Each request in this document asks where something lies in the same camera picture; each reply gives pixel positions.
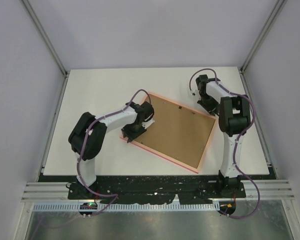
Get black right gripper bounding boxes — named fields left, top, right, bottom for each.
left=197, top=93, right=220, bottom=116

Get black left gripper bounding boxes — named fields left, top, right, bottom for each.
left=122, top=123, right=147, bottom=143

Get pink picture frame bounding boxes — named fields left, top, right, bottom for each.
left=119, top=92, right=218, bottom=175

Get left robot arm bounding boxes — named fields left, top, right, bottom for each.
left=68, top=101, right=155, bottom=199

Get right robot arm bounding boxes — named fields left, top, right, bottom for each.
left=195, top=74, right=255, bottom=197

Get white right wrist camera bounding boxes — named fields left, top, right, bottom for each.
left=191, top=89, right=198, bottom=96

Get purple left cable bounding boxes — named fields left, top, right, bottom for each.
left=76, top=89, right=151, bottom=217

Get brown frame backing board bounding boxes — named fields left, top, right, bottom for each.
left=133, top=96, right=216, bottom=170

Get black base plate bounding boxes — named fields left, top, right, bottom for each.
left=66, top=175, right=246, bottom=205

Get slotted cable duct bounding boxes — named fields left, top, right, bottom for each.
left=32, top=201, right=220, bottom=212

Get right aluminium frame post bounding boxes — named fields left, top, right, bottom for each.
left=239, top=0, right=287, bottom=74

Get aluminium frame post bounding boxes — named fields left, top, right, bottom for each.
left=20, top=0, right=68, bottom=78
left=239, top=0, right=287, bottom=74

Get left aluminium frame post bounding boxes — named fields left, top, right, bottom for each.
left=20, top=0, right=68, bottom=78

